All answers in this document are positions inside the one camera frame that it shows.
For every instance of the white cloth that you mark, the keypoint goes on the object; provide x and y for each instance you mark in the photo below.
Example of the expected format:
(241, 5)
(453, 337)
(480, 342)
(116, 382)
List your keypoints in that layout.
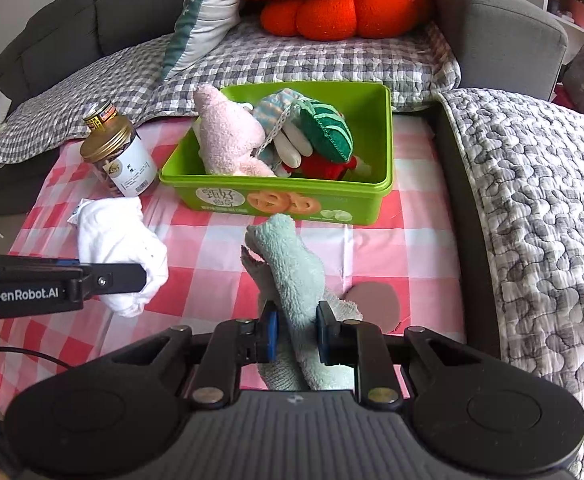
(117, 240)

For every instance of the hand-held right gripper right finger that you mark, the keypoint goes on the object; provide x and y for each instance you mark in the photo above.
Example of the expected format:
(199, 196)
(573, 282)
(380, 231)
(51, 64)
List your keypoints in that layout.
(324, 332)

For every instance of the red dressed plush doll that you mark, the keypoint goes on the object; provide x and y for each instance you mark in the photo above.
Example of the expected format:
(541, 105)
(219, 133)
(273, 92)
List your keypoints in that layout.
(322, 167)

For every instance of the mint green fluffy towel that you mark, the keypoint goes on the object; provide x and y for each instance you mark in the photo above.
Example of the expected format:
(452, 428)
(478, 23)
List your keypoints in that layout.
(292, 270)

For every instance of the red bag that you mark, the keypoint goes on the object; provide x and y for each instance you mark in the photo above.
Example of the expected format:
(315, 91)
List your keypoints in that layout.
(564, 96)

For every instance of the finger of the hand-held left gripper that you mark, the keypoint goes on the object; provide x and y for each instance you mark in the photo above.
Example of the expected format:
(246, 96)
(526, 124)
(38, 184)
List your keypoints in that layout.
(114, 279)

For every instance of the gold lid snack jar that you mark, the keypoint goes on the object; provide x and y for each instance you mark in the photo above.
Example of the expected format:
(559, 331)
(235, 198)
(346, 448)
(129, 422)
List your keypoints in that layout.
(132, 165)

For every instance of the grey checkered blanket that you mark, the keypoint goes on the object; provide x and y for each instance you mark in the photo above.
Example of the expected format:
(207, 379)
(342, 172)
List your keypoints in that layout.
(322, 60)

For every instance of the green watermelon plush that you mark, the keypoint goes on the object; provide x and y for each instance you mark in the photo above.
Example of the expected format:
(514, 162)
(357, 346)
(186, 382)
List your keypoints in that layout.
(327, 130)

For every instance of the green plastic box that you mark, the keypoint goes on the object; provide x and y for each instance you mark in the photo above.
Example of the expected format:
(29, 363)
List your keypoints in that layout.
(272, 205)

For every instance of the dark upholstered bench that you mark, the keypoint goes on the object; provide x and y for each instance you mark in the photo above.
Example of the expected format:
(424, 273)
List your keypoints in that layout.
(464, 235)

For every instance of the pink checkered tablecloth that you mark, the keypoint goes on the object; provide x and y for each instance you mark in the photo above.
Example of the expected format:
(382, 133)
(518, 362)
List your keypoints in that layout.
(212, 245)

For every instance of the rabbit doll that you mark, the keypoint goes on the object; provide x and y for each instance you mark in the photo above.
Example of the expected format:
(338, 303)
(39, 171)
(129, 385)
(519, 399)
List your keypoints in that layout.
(277, 110)

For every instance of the grey sofa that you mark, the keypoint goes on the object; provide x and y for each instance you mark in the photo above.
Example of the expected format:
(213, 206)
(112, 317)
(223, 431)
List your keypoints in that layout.
(497, 25)

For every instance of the teal and white pillow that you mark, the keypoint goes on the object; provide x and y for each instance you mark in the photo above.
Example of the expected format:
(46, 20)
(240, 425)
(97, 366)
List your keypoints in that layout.
(202, 15)

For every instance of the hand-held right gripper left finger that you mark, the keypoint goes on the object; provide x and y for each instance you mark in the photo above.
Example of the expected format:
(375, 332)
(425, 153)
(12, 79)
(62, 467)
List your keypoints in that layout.
(272, 330)

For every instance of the mauve round pad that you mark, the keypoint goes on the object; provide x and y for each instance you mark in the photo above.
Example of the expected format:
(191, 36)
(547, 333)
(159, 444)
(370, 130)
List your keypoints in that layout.
(377, 305)

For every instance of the grey patterned quilt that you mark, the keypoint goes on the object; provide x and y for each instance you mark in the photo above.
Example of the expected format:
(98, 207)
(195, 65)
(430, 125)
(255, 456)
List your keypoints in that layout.
(532, 185)

